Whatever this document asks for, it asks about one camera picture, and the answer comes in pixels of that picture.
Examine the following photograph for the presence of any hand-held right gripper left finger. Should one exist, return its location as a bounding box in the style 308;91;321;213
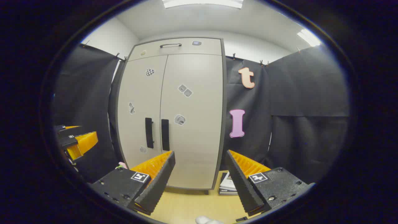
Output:
89;151;176;216

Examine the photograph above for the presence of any grey cabinet drawer front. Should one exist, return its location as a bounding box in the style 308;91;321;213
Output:
128;38;222;62

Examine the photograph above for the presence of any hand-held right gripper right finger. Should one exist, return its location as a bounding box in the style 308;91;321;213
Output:
224;150;315;217

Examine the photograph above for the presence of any small ceiling light panel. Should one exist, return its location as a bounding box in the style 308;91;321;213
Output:
297;29;321;47

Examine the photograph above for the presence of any grey cabinet door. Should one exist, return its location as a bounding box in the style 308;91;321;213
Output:
117;55;168;170
160;54;224;189

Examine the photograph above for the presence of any grey double-door shoe cabinet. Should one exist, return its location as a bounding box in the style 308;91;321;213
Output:
115;37;227;191

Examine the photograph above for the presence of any long ceiling light panel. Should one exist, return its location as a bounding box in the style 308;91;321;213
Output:
162;0;244;9

